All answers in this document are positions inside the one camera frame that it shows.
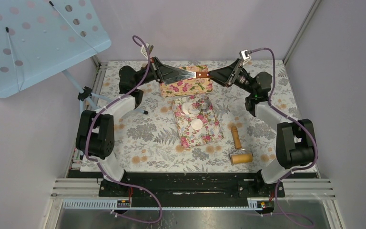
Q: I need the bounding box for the white slotted cable duct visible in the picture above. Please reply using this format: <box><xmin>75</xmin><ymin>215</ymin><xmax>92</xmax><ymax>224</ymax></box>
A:
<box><xmin>62</xmin><ymin>197</ymin><xmax>263</xmax><ymax>210</ymax></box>

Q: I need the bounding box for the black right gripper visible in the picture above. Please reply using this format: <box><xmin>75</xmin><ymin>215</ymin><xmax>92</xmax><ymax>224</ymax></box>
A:
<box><xmin>207</xmin><ymin>59</ymin><xmax>256</xmax><ymax>95</ymax></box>

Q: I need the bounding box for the red handled metal scraper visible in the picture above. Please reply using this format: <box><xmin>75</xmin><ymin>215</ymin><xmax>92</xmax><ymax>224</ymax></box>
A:
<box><xmin>177</xmin><ymin>69</ymin><xmax>208</xmax><ymax>80</ymax></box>

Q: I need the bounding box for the yellow floral rectangular tray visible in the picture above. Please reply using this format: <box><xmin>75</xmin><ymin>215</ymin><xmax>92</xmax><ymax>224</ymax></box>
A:
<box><xmin>160</xmin><ymin>78</ymin><xmax>213</xmax><ymax>98</ymax></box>

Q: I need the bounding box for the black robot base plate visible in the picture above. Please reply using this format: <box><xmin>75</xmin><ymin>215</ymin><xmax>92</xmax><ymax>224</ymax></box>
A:
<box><xmin>99</xmin><ymin>172</ymin><xmax>285</xmax><ymax>203</ymax></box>

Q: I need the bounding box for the round cut dough wrapper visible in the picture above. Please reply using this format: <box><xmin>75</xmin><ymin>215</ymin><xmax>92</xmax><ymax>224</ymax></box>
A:
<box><xmin>191</xmin><ymin>118</ymin><xmax>203</xmax><ymax>130</ymax></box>

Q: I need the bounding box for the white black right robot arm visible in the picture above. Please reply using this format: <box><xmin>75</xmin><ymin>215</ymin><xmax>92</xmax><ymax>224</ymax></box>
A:
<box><xmin>206</xmin><ymin>59</ymin><xmax>318</xmax><ymax>197</ymax></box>

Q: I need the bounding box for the light blue perforated music stand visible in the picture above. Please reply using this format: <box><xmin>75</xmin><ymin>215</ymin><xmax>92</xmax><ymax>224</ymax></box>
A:
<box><xmin>0</xmin><ymin>0</ymin><xmax>149</xmax><ymax>143</ymax></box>

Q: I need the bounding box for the round metal dough cutter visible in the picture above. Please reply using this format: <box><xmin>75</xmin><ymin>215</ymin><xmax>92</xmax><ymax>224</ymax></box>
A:
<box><xmin>197</xmin><ymin>98</ymin><xmax>212</xmax><ymax>112</ymax></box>

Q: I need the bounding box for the floral grey table mat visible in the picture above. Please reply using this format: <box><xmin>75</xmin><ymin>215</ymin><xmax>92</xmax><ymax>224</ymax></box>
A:
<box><xmin>100</xmin><ymin>60</ymin><xmax>301</xmax><ymax>172</ymax></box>

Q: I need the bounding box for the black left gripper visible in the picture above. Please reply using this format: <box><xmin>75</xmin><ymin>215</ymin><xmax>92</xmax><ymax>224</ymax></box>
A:
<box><xmin>134</xmin><ymin>56</ymin><xmax>183</xmax><ymax>88</ymax></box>

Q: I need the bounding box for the white dough ball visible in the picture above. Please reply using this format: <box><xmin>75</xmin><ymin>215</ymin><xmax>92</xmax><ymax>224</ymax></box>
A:
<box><xmin>181</xmin><ymin>102</ymin><xmax>200</xmax><ymax>117</ymax></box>

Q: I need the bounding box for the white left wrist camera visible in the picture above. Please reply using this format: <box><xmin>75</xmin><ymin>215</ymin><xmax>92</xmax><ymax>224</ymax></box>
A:
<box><xmin>141</xmin><ymin>43</ymin><xmax>153</xmax><ymax>59</ymax></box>

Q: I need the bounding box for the wooden dough roller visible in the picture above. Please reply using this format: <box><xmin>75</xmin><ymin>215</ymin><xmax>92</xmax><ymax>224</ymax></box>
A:
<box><xmin>229</xmin><ymin>126</ymin><xmax>254</xmax><ymax>165</ymax></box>

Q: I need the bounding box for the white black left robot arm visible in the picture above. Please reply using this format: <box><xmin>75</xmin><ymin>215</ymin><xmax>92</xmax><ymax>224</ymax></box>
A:
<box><xmin>76</xmin><ymin>57</ymin><xmax>195</xmax><ymax>196</ymax></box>

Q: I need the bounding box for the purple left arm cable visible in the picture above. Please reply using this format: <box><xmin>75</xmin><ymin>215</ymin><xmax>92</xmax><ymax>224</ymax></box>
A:
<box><xmin>84</xmin><ymin>35</ymin><xmax>163</xmax><ymax>224</ymax></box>

